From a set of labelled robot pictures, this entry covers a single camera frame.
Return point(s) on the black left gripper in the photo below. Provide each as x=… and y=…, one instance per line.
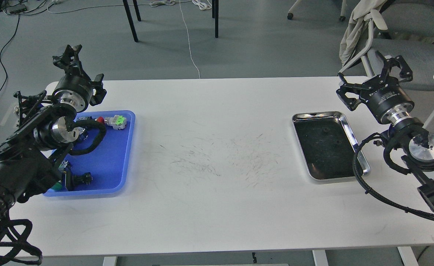
x=73, y=88

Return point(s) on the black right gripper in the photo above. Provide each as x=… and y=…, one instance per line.
x=394, y=71

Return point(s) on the small black switch part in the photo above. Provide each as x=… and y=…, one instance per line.
x=85, y=178

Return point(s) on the grey office chair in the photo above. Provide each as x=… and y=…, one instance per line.
x=400, y=27

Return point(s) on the blue plastic tray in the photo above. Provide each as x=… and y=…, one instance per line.
x=108, y=163

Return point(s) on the silver metal tray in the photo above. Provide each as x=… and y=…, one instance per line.
x=326, y=163

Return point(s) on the black table legs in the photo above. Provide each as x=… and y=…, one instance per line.
x=212, y=5

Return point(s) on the beige jacket on chair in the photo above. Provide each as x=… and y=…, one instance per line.
x=355, y=27

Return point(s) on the grey green connector part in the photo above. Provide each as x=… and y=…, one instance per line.
x=117, y=122

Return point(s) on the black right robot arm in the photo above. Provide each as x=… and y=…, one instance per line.
x=408, y=146

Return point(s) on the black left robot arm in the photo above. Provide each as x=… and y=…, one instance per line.
x=31, y=156

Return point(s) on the green push button switch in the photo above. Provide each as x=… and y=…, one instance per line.
x=65, y=170

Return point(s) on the red push button switch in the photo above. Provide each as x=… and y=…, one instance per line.
x=99, y=119

